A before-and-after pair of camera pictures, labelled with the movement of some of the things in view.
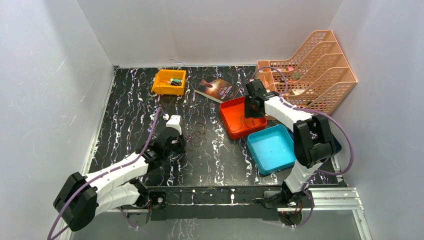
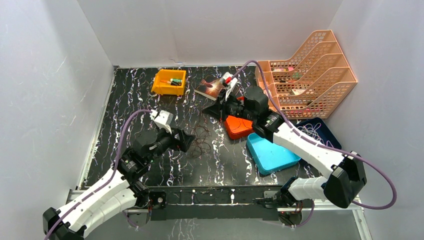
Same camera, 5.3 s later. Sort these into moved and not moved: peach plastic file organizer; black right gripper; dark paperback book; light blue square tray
Moved: black right gripper
Not moved: light blue square tray; peach plastic file organizer; dark paperback book
